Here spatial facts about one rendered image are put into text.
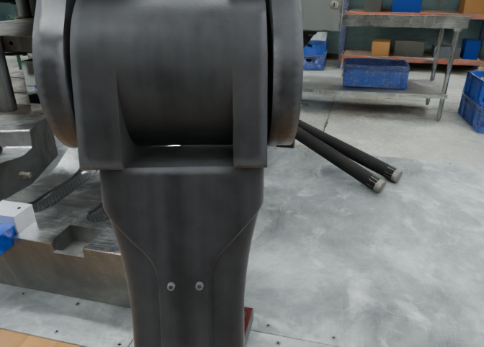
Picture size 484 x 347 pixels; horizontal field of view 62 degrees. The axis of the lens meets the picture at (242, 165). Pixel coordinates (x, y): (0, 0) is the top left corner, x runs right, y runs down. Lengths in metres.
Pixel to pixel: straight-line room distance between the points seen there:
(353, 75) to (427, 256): 3.51
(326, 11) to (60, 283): 0.97
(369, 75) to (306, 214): 3.44
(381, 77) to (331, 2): 2.98
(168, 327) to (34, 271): 0.49
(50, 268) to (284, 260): 0.34
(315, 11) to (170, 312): 1.13
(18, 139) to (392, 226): 0.80
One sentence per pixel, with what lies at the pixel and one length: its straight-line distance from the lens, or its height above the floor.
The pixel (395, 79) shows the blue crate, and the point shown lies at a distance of 4.20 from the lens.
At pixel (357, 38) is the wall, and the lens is 7.07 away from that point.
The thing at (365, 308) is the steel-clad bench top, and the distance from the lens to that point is 0.61.
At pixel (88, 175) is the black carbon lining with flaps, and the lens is 0.79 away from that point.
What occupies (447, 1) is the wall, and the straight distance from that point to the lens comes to 7.11.
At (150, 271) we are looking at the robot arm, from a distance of 0.16.
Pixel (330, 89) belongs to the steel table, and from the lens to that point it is 4.05.
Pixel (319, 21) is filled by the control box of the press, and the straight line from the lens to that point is 1.25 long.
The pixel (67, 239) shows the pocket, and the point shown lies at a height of 0.87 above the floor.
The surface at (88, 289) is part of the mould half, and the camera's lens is 0.61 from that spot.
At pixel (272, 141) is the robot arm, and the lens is 0.16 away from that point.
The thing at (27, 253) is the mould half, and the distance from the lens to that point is 0.64.
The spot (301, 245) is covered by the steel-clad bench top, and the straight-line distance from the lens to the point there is 0.70.
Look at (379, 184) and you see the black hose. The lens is 0.88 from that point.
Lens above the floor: 1.21
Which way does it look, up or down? 25 degrees down
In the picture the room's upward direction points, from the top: straight up
